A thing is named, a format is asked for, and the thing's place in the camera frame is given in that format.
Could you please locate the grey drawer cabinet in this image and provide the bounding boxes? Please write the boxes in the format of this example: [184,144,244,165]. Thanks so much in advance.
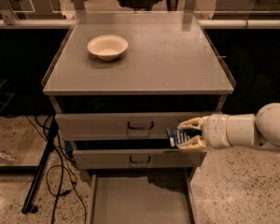
[41,11,237,224]

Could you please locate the middle grey drawer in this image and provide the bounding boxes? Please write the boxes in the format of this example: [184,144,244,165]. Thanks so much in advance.
[73,148,206,170]

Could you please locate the white bowl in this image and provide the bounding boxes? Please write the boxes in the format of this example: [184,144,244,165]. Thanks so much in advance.
[87,35,129,62]

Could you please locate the black floor cable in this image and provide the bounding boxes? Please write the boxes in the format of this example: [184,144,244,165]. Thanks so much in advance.
[24,114,88,224]

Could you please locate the top grey drawer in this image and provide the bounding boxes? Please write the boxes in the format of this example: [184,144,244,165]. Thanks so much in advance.
[55,112,212,141]

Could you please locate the bottom open grey drawer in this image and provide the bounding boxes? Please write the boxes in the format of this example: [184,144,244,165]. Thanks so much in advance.
[87,168,196,224]

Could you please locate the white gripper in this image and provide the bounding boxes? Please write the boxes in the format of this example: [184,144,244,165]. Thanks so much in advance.
[177,114,231,149]

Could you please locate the clear plastic bottle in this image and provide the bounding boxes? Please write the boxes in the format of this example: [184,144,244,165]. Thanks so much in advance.
[0,149,14,163]

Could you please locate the blue rxbar wrapper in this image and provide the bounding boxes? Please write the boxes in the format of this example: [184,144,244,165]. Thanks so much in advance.
[166,129,202,148]

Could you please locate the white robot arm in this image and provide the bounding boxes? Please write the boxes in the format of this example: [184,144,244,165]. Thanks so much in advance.
[177,103,280,151]

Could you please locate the white horizontal rail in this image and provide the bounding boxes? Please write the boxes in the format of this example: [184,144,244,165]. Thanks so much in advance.
[10,20,280,29]

